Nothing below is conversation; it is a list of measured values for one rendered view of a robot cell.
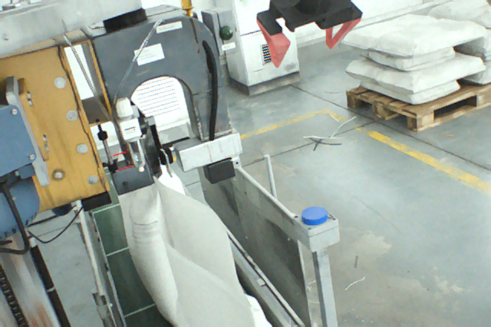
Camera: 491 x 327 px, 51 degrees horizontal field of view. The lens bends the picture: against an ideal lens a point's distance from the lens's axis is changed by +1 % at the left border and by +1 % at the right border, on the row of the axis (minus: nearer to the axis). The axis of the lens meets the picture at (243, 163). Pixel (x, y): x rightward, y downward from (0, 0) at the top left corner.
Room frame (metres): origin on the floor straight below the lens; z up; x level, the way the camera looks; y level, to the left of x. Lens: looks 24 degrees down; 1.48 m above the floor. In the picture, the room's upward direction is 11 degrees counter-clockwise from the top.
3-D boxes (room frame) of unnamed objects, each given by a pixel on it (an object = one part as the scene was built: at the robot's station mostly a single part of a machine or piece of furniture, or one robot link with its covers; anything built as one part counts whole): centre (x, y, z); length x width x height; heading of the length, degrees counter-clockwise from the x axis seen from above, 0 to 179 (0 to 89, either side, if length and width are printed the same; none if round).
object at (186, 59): (1.19, 0.17, 1.21); 0.30 x 0.25 x 0.30; 18
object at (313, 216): (1.03, -0.14, 0.84); 0.06 x 0.06 x 0.02
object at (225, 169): (1.10, 0.05, 0.98); 0.09 x 0.05 x 0.05; 108
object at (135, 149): (0.98, 0.21, 1.11); 0.03 x 0.03 x 0.06
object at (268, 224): (1.70, 0.05, 0.54); 1.05 x 0.02 x 0.41; 18
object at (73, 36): (1.10, 0.30, 1.26); 0.22 x 0.05 x 0.16; 18
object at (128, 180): (1.03, 0.25, 1.04); 0.08 x 0.06 x 0.05; 108
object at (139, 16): (1.11, 0.18, 1.35); 0.09 x 0.09 x 0.03
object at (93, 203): (1.01, 0.33, 1.01); 0.06 x 0.04 x 0.02; 108
